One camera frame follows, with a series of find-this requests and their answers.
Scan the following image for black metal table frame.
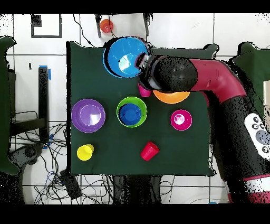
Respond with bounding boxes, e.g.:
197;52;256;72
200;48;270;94
9;66;50;143

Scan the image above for small dark blue bowl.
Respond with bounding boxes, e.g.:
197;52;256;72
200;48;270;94
118;102;142;126

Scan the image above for small orange bowl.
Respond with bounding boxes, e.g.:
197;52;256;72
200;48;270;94
99;18;114;34

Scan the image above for large orange bowl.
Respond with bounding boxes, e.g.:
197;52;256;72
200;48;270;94
152;89;191;105

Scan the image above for black power box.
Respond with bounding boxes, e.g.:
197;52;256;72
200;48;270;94
59;170;82;201

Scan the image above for light blue bowl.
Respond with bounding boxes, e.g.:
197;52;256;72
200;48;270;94
102;36;151;79

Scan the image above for tall red cup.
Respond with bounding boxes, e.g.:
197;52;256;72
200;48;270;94
140;141;160;162

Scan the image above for green cloth covered table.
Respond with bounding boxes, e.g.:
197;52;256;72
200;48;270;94
229;41;270;119
0;35;20;176

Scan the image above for black square frame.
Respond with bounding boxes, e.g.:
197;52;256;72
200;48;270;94
31;14;62;39

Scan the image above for purple bowl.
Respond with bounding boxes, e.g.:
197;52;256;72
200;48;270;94
71;98;106;133

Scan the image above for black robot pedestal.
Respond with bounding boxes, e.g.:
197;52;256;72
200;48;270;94
112;174;163;204

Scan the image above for dark green tablecloth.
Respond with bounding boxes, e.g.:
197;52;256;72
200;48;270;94
66;41;218;177

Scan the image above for tangle of cables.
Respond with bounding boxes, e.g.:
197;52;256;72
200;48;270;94
10;110;114;204

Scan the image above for green bowl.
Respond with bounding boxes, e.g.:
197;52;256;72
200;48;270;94
116;96;148;128

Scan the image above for small crimson bowl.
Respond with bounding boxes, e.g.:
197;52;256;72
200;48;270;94
170;109;193;131

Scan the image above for blue tape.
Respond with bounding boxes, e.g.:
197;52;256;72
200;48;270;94
39;64;52;81

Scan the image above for yellow cup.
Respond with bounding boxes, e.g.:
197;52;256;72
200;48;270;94
76;144;95;162

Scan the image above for short crimson cup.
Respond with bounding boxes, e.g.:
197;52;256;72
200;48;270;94
137;82;152;98

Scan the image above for white boxes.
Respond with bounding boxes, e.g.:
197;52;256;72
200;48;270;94
263;80;270;106

